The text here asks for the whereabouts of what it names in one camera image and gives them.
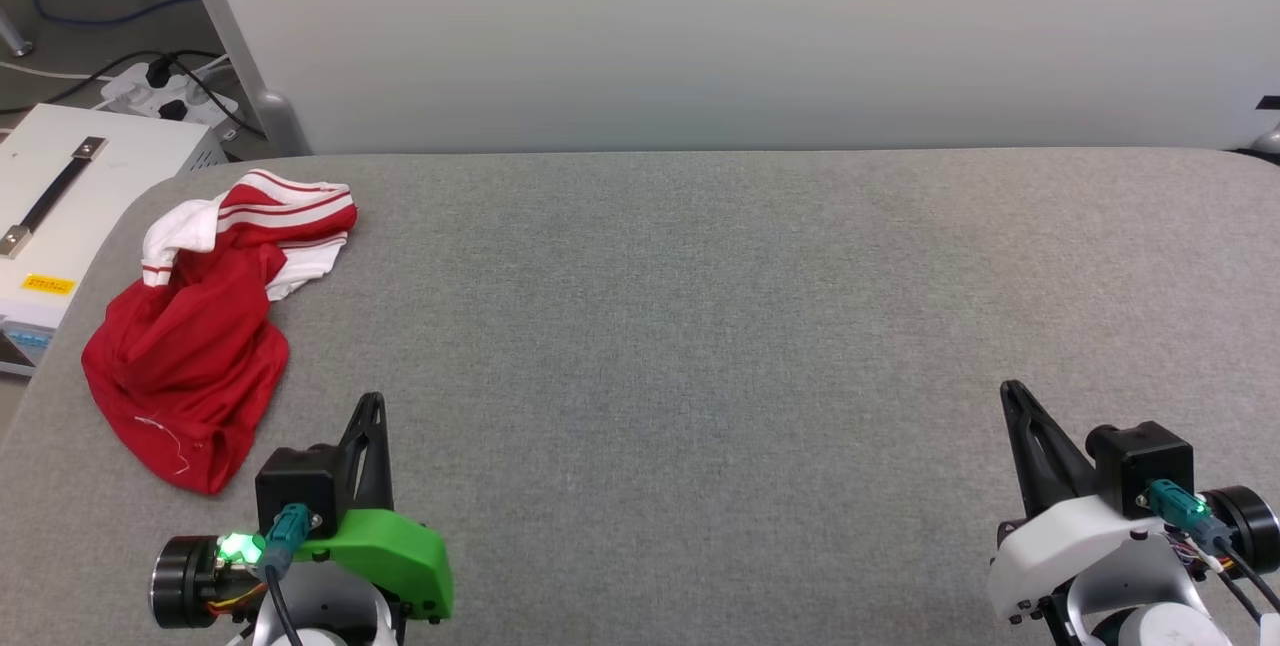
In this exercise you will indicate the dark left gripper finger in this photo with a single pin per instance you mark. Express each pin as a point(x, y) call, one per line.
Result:
point(378, 486)

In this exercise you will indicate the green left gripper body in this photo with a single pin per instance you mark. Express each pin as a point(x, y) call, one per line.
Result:
point(400, 561)

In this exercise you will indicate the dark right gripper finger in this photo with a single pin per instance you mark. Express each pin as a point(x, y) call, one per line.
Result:
point(1045, 471)

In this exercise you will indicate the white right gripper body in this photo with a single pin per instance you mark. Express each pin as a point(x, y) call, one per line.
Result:
point(1060, 551)

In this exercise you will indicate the red and white t-shirt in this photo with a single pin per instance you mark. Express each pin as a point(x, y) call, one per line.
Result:
point(190, 366)

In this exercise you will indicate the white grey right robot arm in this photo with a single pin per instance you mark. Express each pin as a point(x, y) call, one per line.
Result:
point(1150, 618)

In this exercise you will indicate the grey fabric table cover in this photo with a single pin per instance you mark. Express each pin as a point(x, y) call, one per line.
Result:
point(700, 326)

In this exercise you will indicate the grey metal partition leg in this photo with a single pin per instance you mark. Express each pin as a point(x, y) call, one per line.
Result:
point(275, 116)

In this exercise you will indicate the yellow warning label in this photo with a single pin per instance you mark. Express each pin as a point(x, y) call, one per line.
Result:
point(48, 283)

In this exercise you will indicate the white equipment case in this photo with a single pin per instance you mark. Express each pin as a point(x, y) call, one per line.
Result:
point(120, 176)

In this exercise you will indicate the white power strip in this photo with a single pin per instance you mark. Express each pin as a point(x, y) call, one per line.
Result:
point(135, 91)

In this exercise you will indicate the white partition panel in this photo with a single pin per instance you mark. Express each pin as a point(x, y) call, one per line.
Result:
point(700, 26)

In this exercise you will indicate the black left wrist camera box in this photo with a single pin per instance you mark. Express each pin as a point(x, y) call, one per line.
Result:
point(295, 476)

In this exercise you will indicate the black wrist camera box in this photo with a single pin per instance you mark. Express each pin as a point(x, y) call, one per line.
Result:
point(295, 476)
point(1140, 456)

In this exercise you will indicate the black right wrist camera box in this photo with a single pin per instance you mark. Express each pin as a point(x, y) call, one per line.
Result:
point(1140, 456)

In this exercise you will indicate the teal left camera connector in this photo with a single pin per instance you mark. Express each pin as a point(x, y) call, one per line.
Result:
point(287, 531)

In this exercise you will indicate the teal camera connector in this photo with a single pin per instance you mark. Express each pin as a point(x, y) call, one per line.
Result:
point(287, 531)
point(1175, 504)

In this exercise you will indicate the teal right camera connector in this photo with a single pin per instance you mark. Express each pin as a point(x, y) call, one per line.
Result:
point(1175, 504)

